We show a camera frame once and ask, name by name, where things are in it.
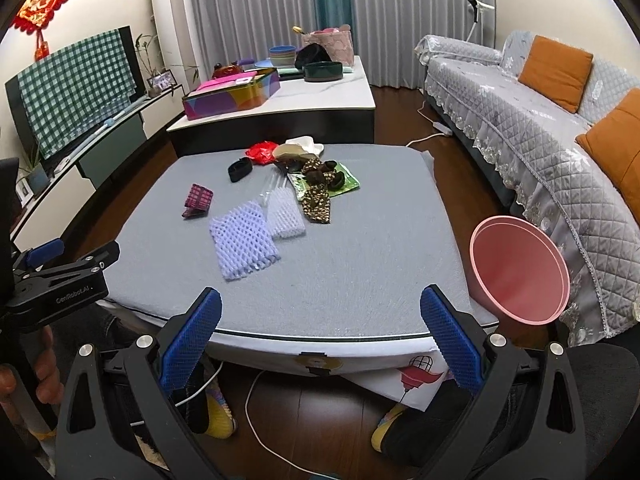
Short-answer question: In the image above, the clear plastic wrapper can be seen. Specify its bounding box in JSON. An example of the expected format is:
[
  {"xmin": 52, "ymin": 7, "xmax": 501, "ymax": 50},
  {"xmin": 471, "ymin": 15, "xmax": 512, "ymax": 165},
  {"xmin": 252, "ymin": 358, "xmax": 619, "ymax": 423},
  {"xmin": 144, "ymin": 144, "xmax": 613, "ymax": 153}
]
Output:
[{"xmin": 260, "ymin": 170, "xmax": 293, "ymax": 206}]

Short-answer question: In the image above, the photo frame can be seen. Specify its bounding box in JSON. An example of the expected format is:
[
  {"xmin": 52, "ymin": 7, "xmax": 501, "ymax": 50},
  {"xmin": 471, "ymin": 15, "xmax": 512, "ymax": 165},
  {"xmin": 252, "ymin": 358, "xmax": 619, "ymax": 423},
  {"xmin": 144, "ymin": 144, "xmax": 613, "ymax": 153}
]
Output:
[{"xmin": 147, "ymin": 71, "xmax": 177, "ymax": 92}]

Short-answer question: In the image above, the orange cushion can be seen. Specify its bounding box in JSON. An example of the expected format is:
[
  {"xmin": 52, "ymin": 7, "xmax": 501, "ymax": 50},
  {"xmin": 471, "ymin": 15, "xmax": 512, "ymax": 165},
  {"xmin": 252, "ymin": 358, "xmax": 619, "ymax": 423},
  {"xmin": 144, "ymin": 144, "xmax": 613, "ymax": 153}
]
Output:
[
  {"xmin": 575, "ymin": 87, "xmax": 640, "ymax": 216},
  {"xmin": 517, "ymin": 35, "xmax": 594, "ymax": 113}
]

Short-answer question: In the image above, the grey quilted sofa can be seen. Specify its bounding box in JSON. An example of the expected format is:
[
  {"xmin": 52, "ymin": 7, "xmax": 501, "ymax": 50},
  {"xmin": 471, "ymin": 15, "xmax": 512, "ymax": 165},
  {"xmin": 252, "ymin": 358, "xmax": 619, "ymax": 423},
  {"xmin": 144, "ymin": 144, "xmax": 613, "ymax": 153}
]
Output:
[{"xmin": 414, "ymin": 30, "xmax": 640, "ymax": 341}]

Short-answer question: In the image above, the white printed cloth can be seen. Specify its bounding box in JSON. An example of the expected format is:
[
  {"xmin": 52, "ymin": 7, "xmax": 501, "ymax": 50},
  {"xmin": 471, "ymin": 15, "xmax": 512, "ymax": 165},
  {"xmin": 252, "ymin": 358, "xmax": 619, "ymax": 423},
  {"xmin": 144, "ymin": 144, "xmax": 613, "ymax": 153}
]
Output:
[{"xmin": 207, "ymin": 332, "xmax": 498, "ymax": 413}]

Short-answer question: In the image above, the grey curtain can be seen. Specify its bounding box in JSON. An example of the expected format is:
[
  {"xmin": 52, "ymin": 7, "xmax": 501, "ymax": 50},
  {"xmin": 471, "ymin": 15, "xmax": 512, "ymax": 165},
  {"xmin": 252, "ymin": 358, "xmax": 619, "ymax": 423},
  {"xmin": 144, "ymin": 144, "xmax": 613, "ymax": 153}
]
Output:
[{"xmin": 185, "ymin": 0, "xmax": 496, "ymax": 91}]

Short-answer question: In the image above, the beige paper bag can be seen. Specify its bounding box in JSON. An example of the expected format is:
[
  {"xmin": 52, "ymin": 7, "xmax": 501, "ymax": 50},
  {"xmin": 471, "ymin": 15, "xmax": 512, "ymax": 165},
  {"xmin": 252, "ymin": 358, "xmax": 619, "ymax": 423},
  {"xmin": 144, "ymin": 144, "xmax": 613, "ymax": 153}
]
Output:
[{"xmin": 272, "ymin": 136, "xmax": 325, "ymax": 161}]

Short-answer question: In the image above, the dark green bowl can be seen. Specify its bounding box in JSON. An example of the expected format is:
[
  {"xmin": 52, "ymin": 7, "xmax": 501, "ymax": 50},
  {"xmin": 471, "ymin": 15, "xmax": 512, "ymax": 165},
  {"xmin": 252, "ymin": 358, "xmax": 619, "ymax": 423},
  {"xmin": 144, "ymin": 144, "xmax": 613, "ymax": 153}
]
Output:
[{"xmin": 303, "ymin": 61, "xmax": 344, "ymax": 82}]

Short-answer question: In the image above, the large white foam net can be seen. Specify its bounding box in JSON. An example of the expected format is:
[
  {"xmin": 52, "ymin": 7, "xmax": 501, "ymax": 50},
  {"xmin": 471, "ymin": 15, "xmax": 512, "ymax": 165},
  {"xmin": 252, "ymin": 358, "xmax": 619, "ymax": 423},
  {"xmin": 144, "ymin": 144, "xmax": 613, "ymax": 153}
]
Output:
[{"xmin": 209, "ymin": 203, "xmax": 282, "ymax": 282}]

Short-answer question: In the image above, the person's right foot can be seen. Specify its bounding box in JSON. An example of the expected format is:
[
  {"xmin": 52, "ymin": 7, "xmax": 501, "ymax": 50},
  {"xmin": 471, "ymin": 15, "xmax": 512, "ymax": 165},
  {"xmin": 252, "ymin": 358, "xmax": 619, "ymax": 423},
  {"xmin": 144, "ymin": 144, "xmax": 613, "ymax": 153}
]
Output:
[{"xmin": 371, "ymin": 402, "xmax": 451, "ymax": 466}]

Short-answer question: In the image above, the white standing air conditioner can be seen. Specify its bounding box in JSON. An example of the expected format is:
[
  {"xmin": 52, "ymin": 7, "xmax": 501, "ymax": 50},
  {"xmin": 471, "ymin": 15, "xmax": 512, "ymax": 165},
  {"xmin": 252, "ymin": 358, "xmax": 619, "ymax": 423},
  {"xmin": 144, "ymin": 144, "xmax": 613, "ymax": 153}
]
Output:
[{"xmin": 149, "ymin": 0, "xmax": 211, "ymax": 101}]

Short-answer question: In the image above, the white floor cable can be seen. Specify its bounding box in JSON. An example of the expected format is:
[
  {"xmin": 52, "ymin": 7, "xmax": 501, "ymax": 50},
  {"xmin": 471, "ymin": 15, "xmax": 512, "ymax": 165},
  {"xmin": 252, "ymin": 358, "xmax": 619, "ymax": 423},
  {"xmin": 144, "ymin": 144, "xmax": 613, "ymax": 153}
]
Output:
[{"xmin": 245, "ymin": 367, "xmax": 391, "ymax": 466}]

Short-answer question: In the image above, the white marble coffee table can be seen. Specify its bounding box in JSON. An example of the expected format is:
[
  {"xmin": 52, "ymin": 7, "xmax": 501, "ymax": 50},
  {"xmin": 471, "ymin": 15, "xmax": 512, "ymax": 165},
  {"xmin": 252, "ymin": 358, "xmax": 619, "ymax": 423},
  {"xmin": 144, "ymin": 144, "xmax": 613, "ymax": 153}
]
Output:
[{"xmin": 166, "ymin": 55, "xmax": 377, "ymax": 158}]

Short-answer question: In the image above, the small potted plant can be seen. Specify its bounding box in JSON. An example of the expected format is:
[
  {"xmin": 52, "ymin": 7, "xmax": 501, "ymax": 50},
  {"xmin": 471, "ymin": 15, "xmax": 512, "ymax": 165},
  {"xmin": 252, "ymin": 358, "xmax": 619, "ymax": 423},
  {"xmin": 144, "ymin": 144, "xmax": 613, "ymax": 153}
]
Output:
[{"xmin": 17, "ymin": 145, "xmax": 51, "ymax": 196}]

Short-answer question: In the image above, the black hat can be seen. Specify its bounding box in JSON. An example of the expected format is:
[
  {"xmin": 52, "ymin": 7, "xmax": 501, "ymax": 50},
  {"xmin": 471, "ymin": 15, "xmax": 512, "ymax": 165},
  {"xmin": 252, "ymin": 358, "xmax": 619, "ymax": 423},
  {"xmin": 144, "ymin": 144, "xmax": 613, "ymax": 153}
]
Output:
[{"xmin": 294, "ymin": 42, "xmax": 332, "ymax": 72}]

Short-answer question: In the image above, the black television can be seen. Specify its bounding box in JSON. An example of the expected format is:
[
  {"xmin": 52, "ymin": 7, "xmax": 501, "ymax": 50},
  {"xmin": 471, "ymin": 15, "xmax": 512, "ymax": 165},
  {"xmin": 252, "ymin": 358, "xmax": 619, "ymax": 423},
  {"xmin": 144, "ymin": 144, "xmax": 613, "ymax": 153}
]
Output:
[{"xmin": 5, "ymin": 25, "xmax": 148, "ymax": 161}]

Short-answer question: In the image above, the pink flat box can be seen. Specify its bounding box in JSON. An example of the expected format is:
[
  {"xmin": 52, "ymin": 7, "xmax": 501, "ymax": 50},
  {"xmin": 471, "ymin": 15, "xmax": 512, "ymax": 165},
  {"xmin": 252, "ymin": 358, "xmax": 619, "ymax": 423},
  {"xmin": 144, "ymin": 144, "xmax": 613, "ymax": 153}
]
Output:
[{"xmin": 195, "ymin": 72, "xmax": 258, "ymax": 92}]

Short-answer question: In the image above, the white power strip cable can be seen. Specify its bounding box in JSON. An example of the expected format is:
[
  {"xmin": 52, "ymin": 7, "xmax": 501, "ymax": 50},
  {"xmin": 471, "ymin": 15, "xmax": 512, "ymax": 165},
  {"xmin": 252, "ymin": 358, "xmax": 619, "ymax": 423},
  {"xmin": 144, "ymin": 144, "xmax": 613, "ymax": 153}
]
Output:
[{"xmin": 405, "ymin": 100, "xmax": 451, "ymax": 148}]

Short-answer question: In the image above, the person's foot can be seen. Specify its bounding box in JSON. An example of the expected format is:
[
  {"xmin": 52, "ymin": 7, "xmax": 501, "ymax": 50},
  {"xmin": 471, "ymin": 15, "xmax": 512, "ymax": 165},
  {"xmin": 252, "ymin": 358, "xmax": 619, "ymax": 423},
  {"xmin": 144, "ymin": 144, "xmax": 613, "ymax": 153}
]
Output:
[
  {"xmin": 371, "ymin": 402, "xmax": 451, "ymax": 466},
  {"xmin": 185, "ymin": 360, "xmax": 238, "ymax": 436}
]

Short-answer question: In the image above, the green foil wrapper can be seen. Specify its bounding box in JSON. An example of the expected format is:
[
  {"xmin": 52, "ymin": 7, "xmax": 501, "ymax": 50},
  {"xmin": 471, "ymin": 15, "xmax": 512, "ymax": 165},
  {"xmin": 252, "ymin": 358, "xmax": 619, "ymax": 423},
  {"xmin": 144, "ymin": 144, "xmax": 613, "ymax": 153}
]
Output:
[{"xmin": 287, "ymin": 161, "xmax": 361, "ymax": 201}]

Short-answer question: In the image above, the pink plastic bin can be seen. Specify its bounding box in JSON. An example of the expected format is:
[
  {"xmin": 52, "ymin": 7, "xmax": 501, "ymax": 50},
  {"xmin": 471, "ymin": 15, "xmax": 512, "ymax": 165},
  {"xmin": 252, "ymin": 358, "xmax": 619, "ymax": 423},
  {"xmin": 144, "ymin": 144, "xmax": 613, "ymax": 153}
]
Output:
[{"xmin": 469, "ymin": 215, "xmax": 571, "ymax": 326}]

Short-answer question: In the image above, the leopard print scrunchie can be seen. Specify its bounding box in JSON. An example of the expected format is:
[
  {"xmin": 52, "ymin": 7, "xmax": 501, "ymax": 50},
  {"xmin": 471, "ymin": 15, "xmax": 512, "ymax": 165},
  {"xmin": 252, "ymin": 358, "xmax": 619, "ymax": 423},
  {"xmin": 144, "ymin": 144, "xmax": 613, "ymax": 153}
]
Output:
[{"xmin": 298, "ymin": 157, "xmax": 336, "ymax": 224}]

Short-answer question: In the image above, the pink basket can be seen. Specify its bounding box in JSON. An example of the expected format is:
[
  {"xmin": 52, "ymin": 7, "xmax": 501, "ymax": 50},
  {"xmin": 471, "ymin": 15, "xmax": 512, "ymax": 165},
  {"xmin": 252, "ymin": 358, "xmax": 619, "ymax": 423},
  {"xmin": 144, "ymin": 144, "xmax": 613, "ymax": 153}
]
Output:
[{"xmin": 300, "ymin": 25, "xmax": 355, "ymax": 66}]

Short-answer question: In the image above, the grey table mat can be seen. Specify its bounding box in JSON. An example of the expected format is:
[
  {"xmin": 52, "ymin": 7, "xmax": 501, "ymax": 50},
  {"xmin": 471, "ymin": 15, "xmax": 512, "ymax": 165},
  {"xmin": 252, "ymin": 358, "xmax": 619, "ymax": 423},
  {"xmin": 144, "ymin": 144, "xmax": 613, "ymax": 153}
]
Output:
[{"xmin": 97, "ymin": 144, "xmax": 501, "ymax": 356}]

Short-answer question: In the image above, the person's left hand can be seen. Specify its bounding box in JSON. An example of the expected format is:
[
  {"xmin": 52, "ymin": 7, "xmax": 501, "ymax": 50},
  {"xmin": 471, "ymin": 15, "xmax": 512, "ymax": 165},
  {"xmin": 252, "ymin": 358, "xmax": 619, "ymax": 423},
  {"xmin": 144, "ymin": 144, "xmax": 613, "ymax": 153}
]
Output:
[{"xmin": 0, "ymin": 327, "xmax": 66, "ymax": 408}]

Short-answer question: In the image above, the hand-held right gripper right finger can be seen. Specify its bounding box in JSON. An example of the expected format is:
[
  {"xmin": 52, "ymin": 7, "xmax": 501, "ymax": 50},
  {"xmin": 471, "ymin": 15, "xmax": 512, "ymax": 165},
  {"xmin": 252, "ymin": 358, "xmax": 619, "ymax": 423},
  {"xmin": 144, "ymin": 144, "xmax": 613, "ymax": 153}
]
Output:
[{"xmin": 419, "ymin": 284, "xmax": 586, "ymax": 480}]

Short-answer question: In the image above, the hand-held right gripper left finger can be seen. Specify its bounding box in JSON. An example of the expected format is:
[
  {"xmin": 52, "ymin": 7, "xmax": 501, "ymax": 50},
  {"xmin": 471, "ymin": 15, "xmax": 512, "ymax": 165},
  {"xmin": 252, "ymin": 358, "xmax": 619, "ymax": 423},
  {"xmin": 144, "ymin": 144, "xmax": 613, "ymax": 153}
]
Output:
[{"xmin": 54, "ymin": 287, "xmax": 223, "ymax": 480}]

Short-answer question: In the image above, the person's left foot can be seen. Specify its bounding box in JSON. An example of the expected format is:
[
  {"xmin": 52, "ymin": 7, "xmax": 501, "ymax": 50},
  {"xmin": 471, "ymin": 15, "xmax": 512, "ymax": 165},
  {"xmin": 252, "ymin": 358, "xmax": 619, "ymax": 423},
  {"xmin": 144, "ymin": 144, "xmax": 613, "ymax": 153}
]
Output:
[{"xmin": 185, "ymin": 360, "xmax": 238, "ymax": 436}]

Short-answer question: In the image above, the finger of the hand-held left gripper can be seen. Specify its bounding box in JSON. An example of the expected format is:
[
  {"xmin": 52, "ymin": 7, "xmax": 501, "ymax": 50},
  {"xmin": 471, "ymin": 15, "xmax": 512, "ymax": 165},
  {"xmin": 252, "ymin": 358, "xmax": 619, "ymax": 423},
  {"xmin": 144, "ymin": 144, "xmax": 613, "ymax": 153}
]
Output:
[
  {"xmin": 12, "ymin": 239, "xmax": 66, "ymax": 273},
  {"xmin": 17, "ymin": 241, "xmax": 122, "ymax": 281}
]

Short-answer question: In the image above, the purple checked wrapper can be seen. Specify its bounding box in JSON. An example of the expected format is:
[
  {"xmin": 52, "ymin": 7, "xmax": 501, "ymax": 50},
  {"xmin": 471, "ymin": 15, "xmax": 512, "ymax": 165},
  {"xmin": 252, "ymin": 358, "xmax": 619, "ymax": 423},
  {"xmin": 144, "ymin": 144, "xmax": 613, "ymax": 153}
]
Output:
[{"xmin": 181, "ymin": 183, "xmax": 214, "ymax": 219}]

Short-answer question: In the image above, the white and green TV cabinet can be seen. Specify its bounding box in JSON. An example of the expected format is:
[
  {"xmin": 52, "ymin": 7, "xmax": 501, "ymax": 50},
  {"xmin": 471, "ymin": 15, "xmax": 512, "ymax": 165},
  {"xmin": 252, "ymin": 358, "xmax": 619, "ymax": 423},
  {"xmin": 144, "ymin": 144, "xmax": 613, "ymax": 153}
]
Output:
[{"xmin": 10, "ymin": 82, "xmax": 186, "ymax": 256}]

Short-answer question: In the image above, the light blue stick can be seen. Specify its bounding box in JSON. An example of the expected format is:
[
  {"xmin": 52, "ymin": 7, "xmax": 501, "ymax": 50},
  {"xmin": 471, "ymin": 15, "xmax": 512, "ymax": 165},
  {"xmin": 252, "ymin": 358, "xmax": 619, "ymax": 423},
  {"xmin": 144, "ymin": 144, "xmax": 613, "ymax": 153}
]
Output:
[{"xmin": 55, "ymin": 95, "xmax": 151, "ymax": 168}]

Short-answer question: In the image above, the stack of blue bowls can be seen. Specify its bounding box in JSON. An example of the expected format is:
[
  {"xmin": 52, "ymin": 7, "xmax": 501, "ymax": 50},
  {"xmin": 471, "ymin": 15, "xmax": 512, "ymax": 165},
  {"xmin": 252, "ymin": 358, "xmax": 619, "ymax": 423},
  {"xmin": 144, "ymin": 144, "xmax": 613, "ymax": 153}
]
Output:
[{"xmin": 268, "ymin": 45, "xmax": 299, "ymax": 67}]

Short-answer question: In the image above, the bamboo plant in vase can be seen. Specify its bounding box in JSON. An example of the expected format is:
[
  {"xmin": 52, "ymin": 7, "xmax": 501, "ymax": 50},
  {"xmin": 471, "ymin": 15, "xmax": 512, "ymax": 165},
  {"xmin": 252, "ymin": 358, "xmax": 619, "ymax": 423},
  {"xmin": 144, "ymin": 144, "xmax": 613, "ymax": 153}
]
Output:
[{"xmin": 135, "ymin": 34, "xmax": 162, "ymax": 97}]

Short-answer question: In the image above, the black elastic band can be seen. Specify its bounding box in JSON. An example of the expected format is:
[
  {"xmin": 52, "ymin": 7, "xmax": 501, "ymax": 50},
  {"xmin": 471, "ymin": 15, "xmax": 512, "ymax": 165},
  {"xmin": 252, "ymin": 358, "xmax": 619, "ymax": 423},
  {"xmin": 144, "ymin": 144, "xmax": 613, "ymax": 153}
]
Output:
[{"xmin": 228, "ymin": 157, "xmax": 255, "ymax": 183}]

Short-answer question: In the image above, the green checked cloth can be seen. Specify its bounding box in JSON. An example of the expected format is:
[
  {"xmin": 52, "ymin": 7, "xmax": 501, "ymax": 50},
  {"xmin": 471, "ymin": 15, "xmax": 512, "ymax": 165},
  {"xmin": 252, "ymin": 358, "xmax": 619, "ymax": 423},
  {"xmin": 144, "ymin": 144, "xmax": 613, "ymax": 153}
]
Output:
[{"xmin": 17, "ymin": 29, "xmax": 138, "ymax": 158}]

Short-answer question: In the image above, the small white foam net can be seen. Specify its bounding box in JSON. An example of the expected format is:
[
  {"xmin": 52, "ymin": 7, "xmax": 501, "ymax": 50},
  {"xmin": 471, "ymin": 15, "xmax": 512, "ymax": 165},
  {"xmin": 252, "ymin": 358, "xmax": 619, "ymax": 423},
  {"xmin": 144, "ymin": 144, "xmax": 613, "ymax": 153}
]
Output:
[{"xmin": 266, "ymin": 189, "xmax": 307, "ymax": 239}]

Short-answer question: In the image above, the colourful tin box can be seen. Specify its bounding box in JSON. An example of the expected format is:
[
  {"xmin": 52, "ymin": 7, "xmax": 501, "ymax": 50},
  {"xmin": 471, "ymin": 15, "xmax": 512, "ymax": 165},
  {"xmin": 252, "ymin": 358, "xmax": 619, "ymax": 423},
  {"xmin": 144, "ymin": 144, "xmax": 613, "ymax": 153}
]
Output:
[{"xmin": 181, "ymin": 67, "xmax": 282, "ymax": 121}]

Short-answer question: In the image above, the white floor lamp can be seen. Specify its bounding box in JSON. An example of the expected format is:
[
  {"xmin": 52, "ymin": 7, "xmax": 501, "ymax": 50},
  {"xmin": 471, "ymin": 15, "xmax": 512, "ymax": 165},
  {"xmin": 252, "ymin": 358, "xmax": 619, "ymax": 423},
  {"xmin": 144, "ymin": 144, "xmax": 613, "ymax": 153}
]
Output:
[{"xmin": 465, "ymin": 0, "xmax": 496, "ymax": 43}]

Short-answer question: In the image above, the red knot wall ornament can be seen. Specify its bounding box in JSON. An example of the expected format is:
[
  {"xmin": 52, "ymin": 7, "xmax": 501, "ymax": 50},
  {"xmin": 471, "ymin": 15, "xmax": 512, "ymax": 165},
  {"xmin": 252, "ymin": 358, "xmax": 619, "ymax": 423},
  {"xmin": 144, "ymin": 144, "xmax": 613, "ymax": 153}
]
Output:
[{"xmin": 12, "ymin": 0, "xmax": 74, "ymax": 61}]

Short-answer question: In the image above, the red plastic bag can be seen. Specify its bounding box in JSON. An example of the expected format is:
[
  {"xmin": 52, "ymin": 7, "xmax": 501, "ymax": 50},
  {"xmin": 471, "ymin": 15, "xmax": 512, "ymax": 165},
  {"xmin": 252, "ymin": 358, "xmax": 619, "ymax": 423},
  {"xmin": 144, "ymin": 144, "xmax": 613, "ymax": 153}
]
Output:
[{"xmin": 245, "ymin": 141, "xmax": 279, "ymax": 167}]

